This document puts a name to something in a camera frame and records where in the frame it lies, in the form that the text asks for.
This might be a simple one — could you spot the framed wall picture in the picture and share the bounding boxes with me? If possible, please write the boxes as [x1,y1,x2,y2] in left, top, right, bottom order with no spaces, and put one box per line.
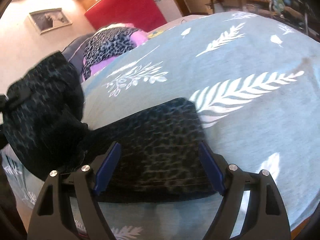
[26,7,73,35]

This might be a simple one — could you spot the green leaf print blanket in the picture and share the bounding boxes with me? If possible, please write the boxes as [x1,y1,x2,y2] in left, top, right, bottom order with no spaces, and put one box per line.
[2,11,320,240]

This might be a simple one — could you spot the blue-grey pillow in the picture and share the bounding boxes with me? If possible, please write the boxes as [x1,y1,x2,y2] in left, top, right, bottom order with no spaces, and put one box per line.
[61,34,97,80]

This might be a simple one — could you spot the black chair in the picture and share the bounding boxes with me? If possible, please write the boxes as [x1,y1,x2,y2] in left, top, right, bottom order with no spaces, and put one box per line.
[282,0,320,40]

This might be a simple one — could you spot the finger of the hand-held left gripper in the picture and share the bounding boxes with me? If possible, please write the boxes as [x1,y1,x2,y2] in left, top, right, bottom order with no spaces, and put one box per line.
[0,94,12,121]

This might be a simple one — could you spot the red wall panel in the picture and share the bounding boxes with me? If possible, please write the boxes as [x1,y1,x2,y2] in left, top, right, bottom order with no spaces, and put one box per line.
[84,0,167,30]

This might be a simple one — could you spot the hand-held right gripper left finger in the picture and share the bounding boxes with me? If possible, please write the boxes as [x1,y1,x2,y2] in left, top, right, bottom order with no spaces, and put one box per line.
[27,141,122,240]

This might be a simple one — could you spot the dark leopard print pants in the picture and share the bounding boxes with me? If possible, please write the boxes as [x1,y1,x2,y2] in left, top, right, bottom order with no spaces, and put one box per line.
[2,51,225,204]

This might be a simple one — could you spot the pink leopard print cloth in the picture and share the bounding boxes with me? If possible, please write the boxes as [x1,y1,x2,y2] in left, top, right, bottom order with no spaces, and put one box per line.
[81,22,149,82]

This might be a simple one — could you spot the small green fan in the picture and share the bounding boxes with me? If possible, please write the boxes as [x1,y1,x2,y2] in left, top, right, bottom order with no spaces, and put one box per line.
[269,0,286,14]

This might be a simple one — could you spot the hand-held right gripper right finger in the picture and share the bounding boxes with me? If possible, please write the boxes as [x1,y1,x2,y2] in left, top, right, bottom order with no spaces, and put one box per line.
[199,142,292,240]

